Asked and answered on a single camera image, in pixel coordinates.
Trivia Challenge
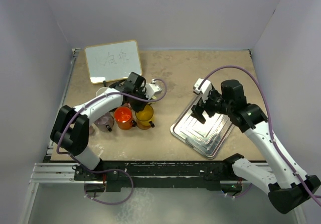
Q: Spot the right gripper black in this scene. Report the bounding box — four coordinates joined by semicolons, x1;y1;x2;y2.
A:
191;87;233;124

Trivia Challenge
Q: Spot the yellow glass cup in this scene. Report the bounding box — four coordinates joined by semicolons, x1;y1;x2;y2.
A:
135;104;155;130

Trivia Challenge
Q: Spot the orange glass cup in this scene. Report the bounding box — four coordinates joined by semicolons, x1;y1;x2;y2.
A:
114;106;137;130

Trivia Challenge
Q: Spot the purple mug black rim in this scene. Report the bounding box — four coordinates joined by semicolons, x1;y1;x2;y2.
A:
94;112;115;132

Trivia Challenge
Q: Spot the dark mug white interior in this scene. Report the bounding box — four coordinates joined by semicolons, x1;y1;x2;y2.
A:
96;87;109;98

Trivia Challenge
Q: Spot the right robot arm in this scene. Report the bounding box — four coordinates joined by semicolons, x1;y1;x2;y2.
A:
191;78;320;214

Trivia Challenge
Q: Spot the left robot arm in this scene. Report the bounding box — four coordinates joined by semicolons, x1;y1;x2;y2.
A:
50;72;162;180

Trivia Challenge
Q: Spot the steel tray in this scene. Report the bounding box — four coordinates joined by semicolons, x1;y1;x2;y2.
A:
170;95;234;159

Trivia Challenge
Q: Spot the white board with stand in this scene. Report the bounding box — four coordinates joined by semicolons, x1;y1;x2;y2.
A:
84;40;142;84

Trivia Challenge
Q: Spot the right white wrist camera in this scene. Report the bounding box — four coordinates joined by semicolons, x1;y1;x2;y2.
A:
193;78;212;103

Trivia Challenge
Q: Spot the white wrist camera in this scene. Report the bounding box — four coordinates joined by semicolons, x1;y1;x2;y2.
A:
145;79;162;100
193;78;212;103

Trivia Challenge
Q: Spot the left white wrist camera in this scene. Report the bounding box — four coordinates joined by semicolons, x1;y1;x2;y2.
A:
145;79;162;100

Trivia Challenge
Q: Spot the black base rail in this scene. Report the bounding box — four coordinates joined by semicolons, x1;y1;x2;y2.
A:
73;161;245;195

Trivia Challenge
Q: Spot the aluminium frame rail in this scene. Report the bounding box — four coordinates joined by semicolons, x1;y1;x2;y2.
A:
30;163;75;184

